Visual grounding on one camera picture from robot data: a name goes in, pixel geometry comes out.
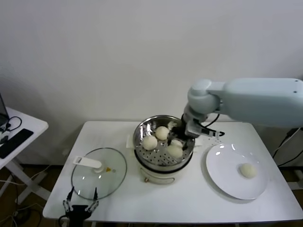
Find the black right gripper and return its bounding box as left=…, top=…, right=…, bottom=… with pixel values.
left=168, top=114, right=194, bottom=151

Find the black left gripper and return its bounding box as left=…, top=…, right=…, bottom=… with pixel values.
left=62, top=187, right=99, bottom=227

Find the white steamed baozi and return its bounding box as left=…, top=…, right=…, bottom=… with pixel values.
left=143, top=135, right=158, bottom=151
left=155, top=126, right=170, bottom=140
left=238, top=163, right=258, bottom=179
left=167, top=144, right=184, bottom=158

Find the stainless steel steamer basket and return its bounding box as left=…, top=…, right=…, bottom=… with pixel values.
left=126, top=114, right=204, bottom=167

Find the white electric cooker pot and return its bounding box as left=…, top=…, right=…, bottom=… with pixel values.
left=134, top=148, right=194, bottom=185

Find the large white plate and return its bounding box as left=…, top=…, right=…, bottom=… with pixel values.
left=205, top=143, right=269, bottom=201

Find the black flat keyboard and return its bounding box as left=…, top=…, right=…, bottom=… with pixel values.
left=0, top=128, right=34, bottom=159

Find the white folding side table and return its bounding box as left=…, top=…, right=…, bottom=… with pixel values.
left=0, top=106, right=50, bottom=206

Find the dark laptop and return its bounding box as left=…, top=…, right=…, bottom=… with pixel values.
left=0, top=92, right=10, bottom=126

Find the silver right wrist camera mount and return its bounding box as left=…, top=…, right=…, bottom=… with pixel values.
left=186, top=119, right=221, bottom=139

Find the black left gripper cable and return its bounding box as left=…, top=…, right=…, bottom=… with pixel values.
left=59, top=215, right=71, bottom=227

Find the glass lid with white handle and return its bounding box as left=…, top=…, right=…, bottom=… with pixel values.
left=71, top=148, right=128, bottom=200

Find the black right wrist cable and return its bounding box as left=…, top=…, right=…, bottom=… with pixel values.
left=198, top=113, right=225, bottom=137

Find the white floor cable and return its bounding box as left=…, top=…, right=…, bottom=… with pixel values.
left=0, top=163, right=52, bottom=187

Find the black floor cable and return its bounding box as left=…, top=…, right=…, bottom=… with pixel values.
left=9, top=179, right=43, bottom=220

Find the black cable on side table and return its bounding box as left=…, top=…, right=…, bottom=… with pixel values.
left=0, top=115, right=23, bottom=133

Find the black wall cable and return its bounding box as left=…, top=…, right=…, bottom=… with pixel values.
left=272, top=127, right=303, bottom=166

